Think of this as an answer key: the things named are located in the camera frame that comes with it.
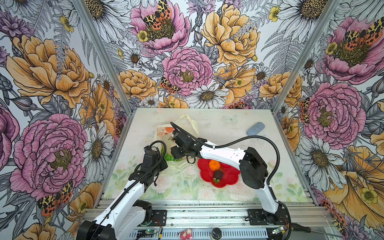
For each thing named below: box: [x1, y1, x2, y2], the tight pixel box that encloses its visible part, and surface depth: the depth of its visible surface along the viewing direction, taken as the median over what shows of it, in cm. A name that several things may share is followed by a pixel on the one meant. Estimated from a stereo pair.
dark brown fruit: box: [213, 170, 224, 184], surface depth 85 cm
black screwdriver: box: [291, 223, 343, 238], surface depth 72 cm
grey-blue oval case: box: [246, 121, 265, 136], surface depth 111 cm
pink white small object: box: [180, 229, 193, 240], surface depth 69 cm
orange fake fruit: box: [208, 159, 221, 171], surface depth 90 cm
